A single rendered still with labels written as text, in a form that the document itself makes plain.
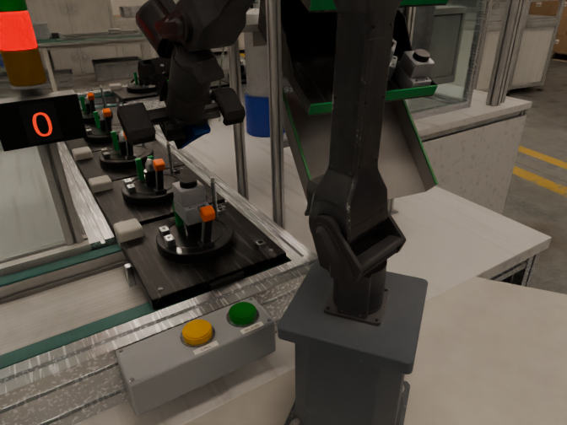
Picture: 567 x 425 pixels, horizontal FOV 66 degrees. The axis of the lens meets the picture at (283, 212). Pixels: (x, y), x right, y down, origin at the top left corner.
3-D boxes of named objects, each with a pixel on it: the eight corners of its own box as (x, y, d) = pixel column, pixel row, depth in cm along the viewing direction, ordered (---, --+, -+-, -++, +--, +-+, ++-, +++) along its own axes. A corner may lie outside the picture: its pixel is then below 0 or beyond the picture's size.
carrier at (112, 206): (225, 207, 96) (220, 153, 91) (114, 238, 86) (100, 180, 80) (186, 171, 115) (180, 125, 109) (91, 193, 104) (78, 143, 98)
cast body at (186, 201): (211, 219, 76) (207, 183, 73) (187, 226, 74) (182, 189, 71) (193, 201, 82) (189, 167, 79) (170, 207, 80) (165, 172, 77)
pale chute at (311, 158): (373, 210, 86) (384, 202, 82) (313, 223, 82) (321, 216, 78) (331, 88, 93) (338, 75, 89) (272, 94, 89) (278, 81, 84)
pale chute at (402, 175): (426, 191, 93) (438, 184, 89) (373, 202, 89) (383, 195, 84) (383, 79, 100) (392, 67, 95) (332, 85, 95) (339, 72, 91)
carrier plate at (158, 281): (286, 261, 77) (286, 251, 76) (153, 310, 66) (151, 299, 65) (229, 209, 95) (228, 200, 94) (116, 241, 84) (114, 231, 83)
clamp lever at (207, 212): (213, 243, 74) (216, 212, 69) (202, 246, 74) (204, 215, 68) (205, 228, 76) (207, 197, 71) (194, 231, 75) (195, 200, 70)
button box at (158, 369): (277, 351, 65) (275, 320, 62) (136, 418, 56) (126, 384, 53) (254, 324, 71) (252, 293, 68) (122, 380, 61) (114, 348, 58)
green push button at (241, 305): (261, 323, 63) (261, 312, 62) (236, 334, 61) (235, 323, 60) (249, 308, 66) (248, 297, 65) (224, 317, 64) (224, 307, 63)
